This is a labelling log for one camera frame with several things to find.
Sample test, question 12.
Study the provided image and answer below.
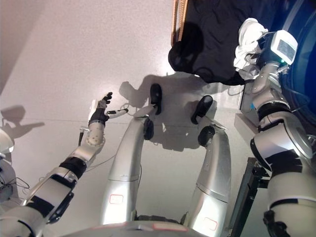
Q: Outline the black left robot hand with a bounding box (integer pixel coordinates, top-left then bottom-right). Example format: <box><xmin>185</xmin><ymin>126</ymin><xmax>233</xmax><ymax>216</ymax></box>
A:
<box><xmin>88</xmin><ymin>91</ymin><xmax>129</xmax><ymax>123</ymax></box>

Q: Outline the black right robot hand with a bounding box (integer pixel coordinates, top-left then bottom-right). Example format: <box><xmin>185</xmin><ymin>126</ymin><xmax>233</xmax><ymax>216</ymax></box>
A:
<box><xmin>256</xmin><ymin>30</ymin><xmax>299</xmax><ymax>67</ymax></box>

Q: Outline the white garment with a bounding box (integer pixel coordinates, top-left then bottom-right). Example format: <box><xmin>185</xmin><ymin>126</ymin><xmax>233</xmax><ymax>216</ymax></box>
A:
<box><xmin>233</xmin><ymin>17</ymin><xmax>269</xmax><ymax>80</ymax></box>

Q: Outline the brown wicker laundry basket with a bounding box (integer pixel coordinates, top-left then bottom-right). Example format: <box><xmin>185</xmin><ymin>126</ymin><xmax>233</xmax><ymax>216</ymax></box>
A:
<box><xmin>171</xmin><ymin>0</ymin><xmax>189</xmax><ymax>46</ymax></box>

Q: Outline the silver left robot leg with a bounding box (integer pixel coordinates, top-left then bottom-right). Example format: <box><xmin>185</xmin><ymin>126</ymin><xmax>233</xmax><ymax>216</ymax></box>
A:
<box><xmin>100</xmin><ymin>103</ymin><xmax>158</xmax><ymax>226</ymax></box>

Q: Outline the silver robot leg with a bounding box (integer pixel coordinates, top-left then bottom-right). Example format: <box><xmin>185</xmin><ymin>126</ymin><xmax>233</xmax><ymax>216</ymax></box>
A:
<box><xmin>100</xmin><ymin>103</ymin><xmax>158</xmax><ymax>226</ymax></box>
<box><xmin>184</xmin><ymin>117</ymin><xmax>232</xmax><ymax>232</ymax></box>

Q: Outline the black garment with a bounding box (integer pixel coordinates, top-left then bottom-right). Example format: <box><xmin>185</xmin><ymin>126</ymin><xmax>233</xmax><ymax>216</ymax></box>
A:
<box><xmin>167</xmin><ymin>0</ymin><xmax>282</xmax><ymax>86</ymax></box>

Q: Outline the black right robot foot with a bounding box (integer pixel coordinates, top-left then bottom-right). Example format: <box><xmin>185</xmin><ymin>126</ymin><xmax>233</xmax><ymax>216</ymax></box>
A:
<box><xmin>190</xmin><ymin>95</ymin><xmax>214</xmax><ymax>125</ymax></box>

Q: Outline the silver right robot leg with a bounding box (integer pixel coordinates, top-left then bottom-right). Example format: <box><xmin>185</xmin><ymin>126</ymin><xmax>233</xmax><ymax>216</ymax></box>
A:
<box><xmin>184</xmin><ymin>117</ymin><xmax>232</xmax><ymax>232</ymax></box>

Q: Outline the black metal gantry frame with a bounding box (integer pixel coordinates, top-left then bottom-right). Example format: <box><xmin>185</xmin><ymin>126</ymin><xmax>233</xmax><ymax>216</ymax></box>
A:
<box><xmin>226</xmin><ymin>157</ymin><xmax>273</xmax><ymax>237</ymax></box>

